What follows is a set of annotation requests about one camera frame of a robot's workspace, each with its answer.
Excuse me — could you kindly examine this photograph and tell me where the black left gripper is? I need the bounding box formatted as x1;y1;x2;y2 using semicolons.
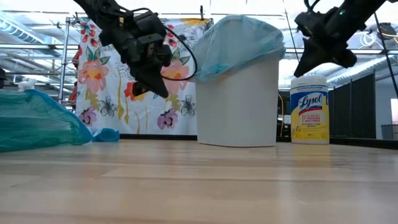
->
98;21;174;99

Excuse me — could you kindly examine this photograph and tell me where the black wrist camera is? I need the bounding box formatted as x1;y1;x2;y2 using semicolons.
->
294;11;315;37
132;11;167;38

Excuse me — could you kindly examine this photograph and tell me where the yellow cable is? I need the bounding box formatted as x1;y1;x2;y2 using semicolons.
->
277;93;285;138

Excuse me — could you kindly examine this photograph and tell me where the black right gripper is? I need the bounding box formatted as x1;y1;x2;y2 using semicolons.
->
293;7;358;78

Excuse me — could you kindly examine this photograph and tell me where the white plastic trash bin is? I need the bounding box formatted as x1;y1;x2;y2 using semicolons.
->
194;51;280;147

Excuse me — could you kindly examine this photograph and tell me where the teal mesh cloth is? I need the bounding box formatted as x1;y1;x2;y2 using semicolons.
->
0;89;94;153

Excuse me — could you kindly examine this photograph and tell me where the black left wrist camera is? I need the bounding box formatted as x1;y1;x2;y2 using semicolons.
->
132;11;167;38

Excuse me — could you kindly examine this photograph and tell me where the long thin black cable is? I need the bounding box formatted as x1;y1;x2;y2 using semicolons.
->
283;0;304;77

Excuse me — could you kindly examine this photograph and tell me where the black round lamp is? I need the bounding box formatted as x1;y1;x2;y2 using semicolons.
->
376;22;397;40

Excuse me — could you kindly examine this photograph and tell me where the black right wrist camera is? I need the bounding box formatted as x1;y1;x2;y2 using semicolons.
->
294;11;315;37

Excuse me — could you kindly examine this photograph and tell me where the light blue trash bag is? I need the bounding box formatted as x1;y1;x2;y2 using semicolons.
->
191;14;286;82

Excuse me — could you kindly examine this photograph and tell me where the floral print curtain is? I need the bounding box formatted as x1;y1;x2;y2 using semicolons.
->
75;17;215;136

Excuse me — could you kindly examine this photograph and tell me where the yellow Lysol wipes canister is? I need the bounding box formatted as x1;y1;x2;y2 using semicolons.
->
289;75;330;145

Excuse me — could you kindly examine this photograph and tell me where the red fabric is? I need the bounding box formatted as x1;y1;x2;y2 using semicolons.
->
68;46;82;103

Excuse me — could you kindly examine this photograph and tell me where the blue folded trash bag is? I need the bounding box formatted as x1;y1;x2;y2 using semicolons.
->
92;128;121;143

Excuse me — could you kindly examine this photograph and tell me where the metal wire rack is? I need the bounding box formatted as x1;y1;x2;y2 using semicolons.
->
57;15;82;110

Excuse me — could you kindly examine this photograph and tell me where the black slanted pole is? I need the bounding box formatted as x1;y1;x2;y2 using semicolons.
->
373;12;398;98

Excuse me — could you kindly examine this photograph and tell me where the grey wastebasket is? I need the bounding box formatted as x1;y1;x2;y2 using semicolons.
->
381;124;398;141

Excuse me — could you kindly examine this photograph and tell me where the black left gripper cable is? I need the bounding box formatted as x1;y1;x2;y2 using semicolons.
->
133;6;198;82

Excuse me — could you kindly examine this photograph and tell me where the black partition panel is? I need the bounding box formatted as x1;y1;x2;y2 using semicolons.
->
328;72;377;140

